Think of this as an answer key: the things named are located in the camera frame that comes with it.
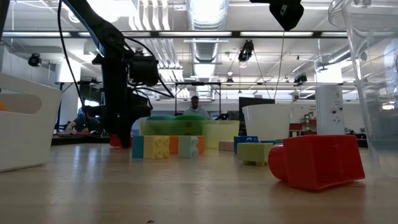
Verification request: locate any orange arched toy block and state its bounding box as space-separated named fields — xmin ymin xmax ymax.
xmin=169 ymin=135 xmax=205 ymax=156

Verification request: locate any white peach card box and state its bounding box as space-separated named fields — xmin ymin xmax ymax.
xmin=218 ymin=140 xmax=235 ymax=152

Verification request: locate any large red toy block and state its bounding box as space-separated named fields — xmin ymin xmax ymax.
xmin=267 ymin=134 xmax=366 ymax=192

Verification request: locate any background black rig frame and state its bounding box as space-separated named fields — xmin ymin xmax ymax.
xmin=174 ymin=82 xmax=222 ymax=121
xmin=55 ymin=80 xmax=108 ymax=138

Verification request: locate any clear plastic bin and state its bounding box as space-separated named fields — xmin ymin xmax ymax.
xmin=328 ymin=0 xmax=398 ymax=175

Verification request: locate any translucent yellow plastic bin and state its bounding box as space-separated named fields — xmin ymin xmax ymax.
xmin=139 ymin=119 xmax=241 ymax=150

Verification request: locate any small teal toy block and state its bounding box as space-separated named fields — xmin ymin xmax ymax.
xmin=131 ymin=135 xmax=145 ymax=160

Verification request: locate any teal foam die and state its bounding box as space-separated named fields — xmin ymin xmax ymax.
xmin=146 ymin=115 xmax=177 ymax=136

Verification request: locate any thin hanging cable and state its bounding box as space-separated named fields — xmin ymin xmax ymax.
xmin=272 ymin=29 xmax=284 ymax=101

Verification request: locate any white pillar with switches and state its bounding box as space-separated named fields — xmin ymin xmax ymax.
xmin=315 ymin=85 xmax=346 ymax=136

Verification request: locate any black overhead rig beam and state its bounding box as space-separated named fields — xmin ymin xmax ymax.
xmin=0 ymin=30 xmax=349 ymax=39

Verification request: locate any black cable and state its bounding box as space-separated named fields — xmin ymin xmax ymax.
xmin=57 ymin=0 xmax=90 ymax=131

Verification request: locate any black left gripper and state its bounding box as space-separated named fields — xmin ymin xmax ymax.
xmin=101 ymin=52 xmax=134 ymax=149

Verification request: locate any small mint toy block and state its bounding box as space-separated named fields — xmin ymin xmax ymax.
xmin=178 ymin=136 xmax=200 ymax=159

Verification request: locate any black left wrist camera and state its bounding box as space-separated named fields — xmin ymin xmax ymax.
xmin=128 ymin=55 xmax=160 ymax=88

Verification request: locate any small yellow toy block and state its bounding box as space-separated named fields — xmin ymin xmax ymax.
xmin=143 ymin=135 xmax=171 ymax=161

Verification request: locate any lime green toy block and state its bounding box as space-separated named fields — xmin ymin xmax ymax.
xmin=237 ymin=142 xmax=274 ymax=167

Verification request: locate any red cabinet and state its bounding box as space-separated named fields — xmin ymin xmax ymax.
xmin=289 ymin=112 xmax=317 ymax=137

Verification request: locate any green foam die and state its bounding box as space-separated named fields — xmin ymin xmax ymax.
xmin=174 ymin=114 xmax=208 ymax=136

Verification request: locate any blue patterned card box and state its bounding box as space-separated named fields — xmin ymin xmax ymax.
xmin=233 ymin=135 xmax=259 ymax=144

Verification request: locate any white round plastic bucket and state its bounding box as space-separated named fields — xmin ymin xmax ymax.
xmin=242 ymin=103 xmax=294 ymax=141

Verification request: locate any silver ventilation duct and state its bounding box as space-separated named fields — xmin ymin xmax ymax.
xmin=185 ymin=0 xmax=230 ymax=98

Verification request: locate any white rectangular plastic bin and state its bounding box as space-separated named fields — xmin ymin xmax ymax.
xmin=0 ymin=73 xmax=63 ymax=173

